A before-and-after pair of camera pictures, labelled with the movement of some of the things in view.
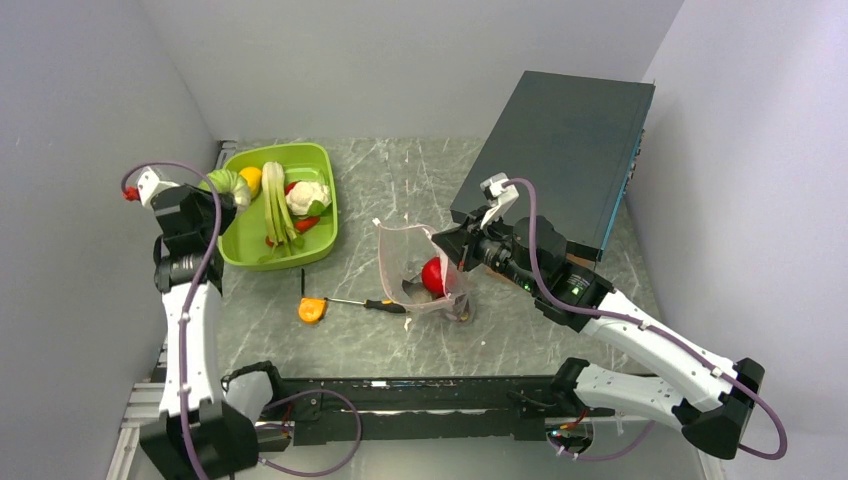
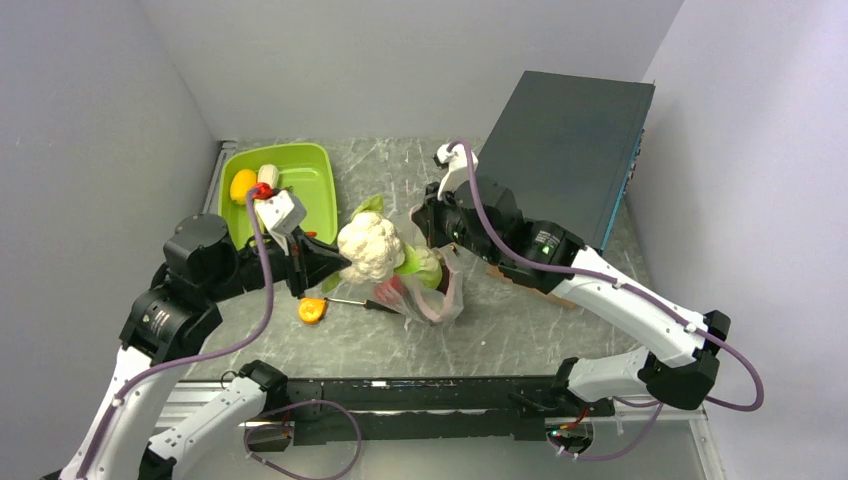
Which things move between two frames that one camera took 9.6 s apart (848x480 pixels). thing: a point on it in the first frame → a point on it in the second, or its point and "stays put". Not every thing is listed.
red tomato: x=432 y=278 → x=390 y=291
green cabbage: x=228 y=181 → x=423 y=261
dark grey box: x=568 y=145 stays put
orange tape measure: x=312 y=310 stays put
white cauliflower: x=302 y=194 → x=371 y=244
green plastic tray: x=291 y=216 stays put
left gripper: x=203 y=197 → x=309 y=261
